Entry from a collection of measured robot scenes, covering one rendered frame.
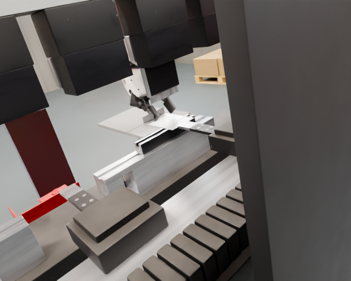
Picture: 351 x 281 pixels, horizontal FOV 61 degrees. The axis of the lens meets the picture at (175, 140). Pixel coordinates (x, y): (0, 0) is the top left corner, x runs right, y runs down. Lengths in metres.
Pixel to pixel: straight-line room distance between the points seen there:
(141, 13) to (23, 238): 0.53
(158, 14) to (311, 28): 0.55
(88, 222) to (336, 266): 0.33
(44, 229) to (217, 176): 0.45
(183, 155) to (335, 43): 0.63
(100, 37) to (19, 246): 0.45
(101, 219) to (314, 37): 0.37
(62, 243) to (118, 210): 0.29
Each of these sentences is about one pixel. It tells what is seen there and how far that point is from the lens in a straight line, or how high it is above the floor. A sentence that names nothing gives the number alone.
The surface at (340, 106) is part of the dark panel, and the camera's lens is 0.31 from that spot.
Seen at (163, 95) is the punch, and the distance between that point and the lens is 0.80.
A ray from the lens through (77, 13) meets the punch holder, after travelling 0.65.
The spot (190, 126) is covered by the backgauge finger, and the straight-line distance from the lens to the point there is 0.78.
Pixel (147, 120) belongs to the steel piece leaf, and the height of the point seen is 1.01.
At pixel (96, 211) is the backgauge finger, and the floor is 1.03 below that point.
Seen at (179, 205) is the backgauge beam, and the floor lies 0.98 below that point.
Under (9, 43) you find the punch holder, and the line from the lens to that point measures 0.60.
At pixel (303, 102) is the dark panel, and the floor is 1.21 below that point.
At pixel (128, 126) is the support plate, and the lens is 0.91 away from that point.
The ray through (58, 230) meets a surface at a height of 0.87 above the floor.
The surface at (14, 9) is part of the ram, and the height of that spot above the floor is 1.35.
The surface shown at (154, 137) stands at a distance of 0.78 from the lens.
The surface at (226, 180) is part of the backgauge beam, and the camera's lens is 0.57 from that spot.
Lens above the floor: 1.30
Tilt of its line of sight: 24 degrees down
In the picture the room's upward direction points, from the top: 13 degrees counter-clockwise
